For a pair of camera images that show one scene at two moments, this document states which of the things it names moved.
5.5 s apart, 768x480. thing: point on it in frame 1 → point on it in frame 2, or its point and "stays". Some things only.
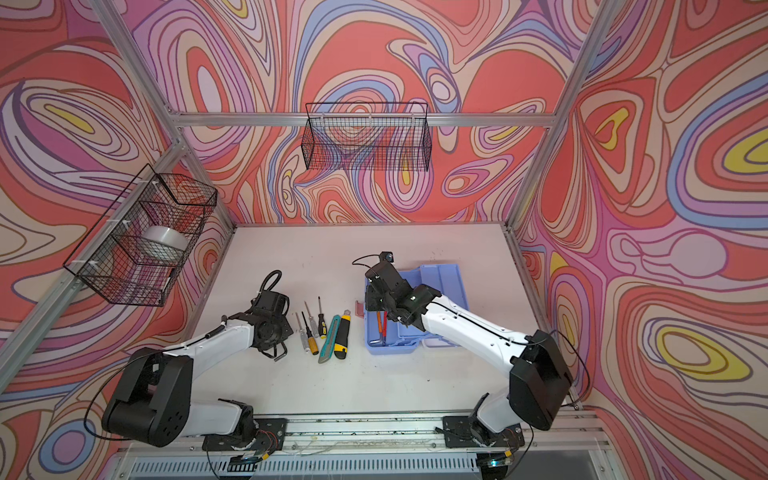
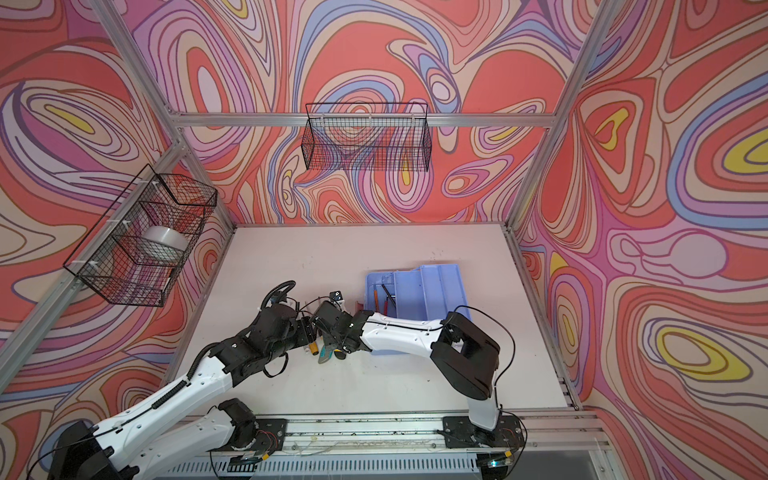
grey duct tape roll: (166, 237) stays
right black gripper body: (377, 303) → (333, 338)
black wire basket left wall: (135, 249) stays
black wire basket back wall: (372, 136) stays
